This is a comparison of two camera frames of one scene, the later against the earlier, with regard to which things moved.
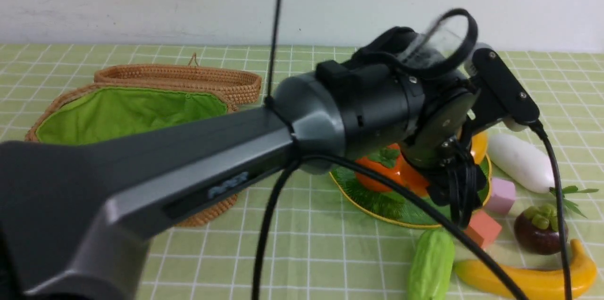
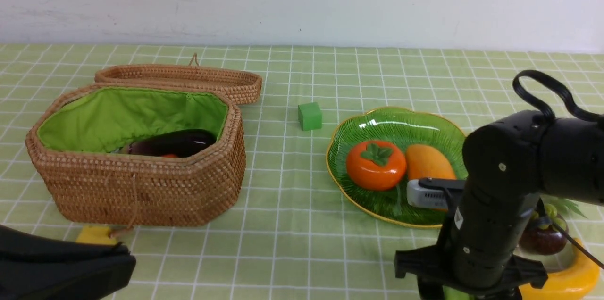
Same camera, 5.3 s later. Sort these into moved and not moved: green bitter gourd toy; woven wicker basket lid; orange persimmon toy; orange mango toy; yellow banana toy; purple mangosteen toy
Moved: green bitter gourd toy; orange mango toy; orange persimmon toy
Not moved: yellow banana toy; woven wicker basket lid; purple mangosteen toy
